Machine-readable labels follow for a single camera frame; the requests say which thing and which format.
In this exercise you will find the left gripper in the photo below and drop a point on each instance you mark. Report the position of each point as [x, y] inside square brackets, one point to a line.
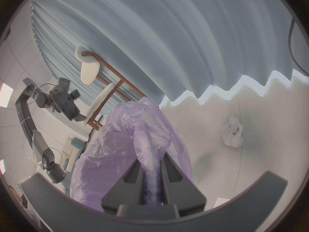
[67, 106]

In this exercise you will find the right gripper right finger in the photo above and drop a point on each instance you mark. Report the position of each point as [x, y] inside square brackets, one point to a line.
[183, 192]

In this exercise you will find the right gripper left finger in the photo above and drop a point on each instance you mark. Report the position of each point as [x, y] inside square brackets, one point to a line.
[128, 187]

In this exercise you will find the purple plastic bag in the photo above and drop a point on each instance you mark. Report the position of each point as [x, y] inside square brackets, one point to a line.
[115, 141]

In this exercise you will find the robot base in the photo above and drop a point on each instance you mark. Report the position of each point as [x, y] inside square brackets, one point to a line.
[32, 217]

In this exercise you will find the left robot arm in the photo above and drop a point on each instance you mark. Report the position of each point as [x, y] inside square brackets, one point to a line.
[39, 144]

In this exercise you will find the crumpled white plastic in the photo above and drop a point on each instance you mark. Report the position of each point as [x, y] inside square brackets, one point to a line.
[232, 133]

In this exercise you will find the wooden chair with white cushions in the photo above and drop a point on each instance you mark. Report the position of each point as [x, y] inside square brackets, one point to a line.
[89, 72]

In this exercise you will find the blue-green curtain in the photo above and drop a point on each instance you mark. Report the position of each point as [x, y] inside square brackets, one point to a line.
[169, 32]

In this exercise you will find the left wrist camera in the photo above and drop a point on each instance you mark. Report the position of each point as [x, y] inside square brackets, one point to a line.
[75, 94]

